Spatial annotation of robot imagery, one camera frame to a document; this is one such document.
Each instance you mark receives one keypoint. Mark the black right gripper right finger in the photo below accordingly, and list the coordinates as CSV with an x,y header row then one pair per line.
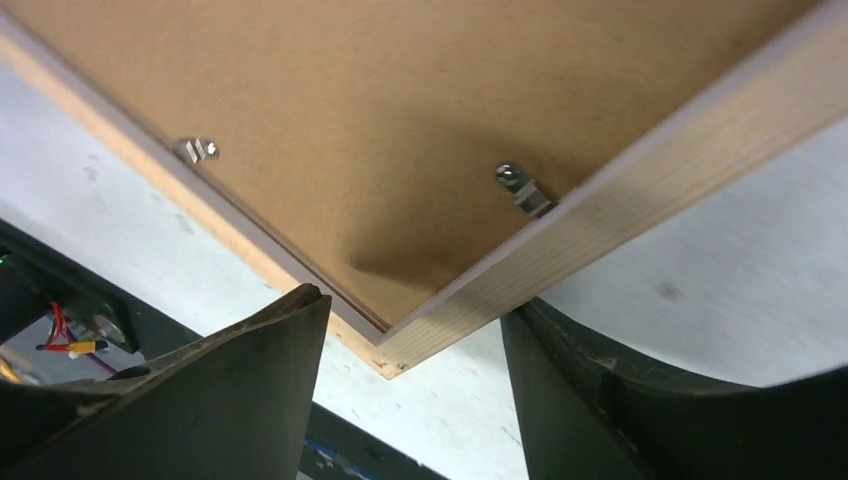
x,y
589,407

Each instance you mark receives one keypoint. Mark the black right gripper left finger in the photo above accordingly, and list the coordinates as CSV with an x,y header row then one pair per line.
x,y
233,405

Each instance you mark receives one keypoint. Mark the brown cardboard backing board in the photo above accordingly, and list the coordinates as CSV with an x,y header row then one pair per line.
x,y
366,134

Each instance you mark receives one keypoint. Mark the white wooden picture frame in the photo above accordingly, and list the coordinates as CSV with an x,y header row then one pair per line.
x,y
785,91

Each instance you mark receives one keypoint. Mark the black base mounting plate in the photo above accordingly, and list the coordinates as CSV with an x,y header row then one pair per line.
x,y
35,279

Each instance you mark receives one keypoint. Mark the metal turn clip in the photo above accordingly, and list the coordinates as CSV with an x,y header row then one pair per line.
x,y
196,150
527,195

